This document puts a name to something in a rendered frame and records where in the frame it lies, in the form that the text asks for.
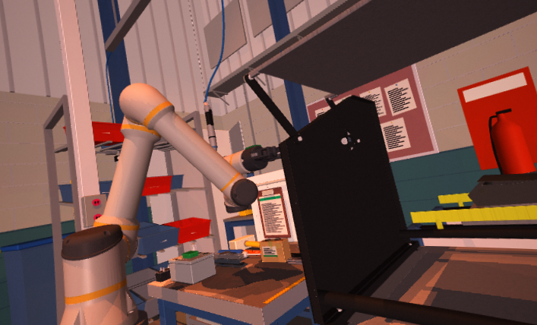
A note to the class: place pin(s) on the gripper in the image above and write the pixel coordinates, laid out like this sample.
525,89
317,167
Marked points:
254,158

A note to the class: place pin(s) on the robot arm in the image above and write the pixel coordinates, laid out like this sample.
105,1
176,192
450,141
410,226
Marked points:
173,135

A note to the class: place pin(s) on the black hub with white bolts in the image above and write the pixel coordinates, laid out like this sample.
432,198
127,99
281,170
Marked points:
350,140

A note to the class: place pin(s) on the black fixture panel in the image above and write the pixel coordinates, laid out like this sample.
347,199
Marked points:
340,216

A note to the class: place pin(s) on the grey hanging air tool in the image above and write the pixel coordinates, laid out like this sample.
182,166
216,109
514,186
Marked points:
211,128

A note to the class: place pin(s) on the black diagonal strut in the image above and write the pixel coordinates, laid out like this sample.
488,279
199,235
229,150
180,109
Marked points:
270,106

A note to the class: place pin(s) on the brown clipboard with paper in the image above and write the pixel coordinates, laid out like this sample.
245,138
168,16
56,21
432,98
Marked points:
274,212

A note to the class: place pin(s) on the small blue table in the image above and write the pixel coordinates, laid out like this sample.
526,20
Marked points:
239,223

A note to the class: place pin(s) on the blue steel column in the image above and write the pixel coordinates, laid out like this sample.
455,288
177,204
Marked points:
114,58
293,99

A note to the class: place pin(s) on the cream and yellow tool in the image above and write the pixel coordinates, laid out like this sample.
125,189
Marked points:
241,242

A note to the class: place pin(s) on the red storage bin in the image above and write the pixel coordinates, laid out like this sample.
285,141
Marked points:
191,229
156,185
105,132

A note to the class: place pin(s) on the cardboard box with label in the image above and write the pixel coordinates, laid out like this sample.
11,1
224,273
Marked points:
276,251

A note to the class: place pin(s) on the dark grey flat tray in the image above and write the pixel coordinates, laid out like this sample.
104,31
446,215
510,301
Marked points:
230,258

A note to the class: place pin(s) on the blue storage bin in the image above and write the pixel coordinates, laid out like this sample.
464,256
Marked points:
67,191
157,236

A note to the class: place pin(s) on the grey control box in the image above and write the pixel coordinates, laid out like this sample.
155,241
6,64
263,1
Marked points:
193,269

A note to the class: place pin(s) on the small black block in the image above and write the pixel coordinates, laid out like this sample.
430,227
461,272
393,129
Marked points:
162,275

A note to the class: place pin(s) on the maroon notice board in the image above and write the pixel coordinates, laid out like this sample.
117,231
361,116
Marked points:
399,112

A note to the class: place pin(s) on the grey outlet box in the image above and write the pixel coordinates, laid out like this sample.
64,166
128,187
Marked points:
94,208

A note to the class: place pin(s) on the grey overhead shelf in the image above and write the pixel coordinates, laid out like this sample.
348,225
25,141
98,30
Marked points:
376,40

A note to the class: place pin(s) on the white square column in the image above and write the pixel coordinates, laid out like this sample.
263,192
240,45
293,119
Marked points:
76,112

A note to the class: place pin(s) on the short yellow bar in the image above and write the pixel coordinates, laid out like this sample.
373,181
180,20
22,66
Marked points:
455,198

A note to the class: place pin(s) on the grey shelf unit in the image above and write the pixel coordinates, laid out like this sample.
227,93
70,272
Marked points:
50,180

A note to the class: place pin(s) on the long yellow bar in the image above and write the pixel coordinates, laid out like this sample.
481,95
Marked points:
489,214

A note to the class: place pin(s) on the blue cabinet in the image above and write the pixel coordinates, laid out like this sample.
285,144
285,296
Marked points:
31,279

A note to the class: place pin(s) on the red fire extinguisher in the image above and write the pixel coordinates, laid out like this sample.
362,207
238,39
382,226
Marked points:
511,144

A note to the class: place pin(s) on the dark grey block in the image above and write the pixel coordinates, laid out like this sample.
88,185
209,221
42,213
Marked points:
516,189

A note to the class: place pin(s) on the grey wall panel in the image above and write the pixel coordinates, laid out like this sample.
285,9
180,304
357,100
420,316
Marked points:
261,13
225,27

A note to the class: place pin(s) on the black rail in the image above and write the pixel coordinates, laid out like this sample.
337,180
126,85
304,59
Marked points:
484,231

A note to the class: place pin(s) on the red wall sign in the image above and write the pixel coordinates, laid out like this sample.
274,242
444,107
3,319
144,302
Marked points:
534,103

